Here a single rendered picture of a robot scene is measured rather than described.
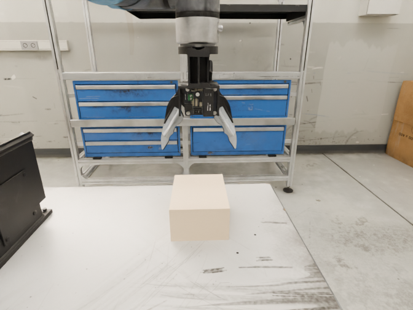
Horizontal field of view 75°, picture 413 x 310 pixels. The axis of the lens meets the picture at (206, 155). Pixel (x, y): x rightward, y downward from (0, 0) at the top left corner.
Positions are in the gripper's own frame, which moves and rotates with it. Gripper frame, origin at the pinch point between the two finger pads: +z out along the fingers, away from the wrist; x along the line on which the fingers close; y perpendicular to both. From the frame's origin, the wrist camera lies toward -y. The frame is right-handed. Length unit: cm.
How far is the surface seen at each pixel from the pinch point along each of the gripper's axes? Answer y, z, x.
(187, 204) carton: 6.1, 9.8, -2.5
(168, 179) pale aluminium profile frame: -137, 75, -23
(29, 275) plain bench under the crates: 16.0, 17.2, -29.9
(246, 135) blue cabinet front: -139, 40, 37
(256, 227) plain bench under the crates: 4.1, 17.3, 12.6
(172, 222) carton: 8.0, 12.6, -5.6
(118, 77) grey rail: -138, -2, -52
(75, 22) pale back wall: -225, -43, -109
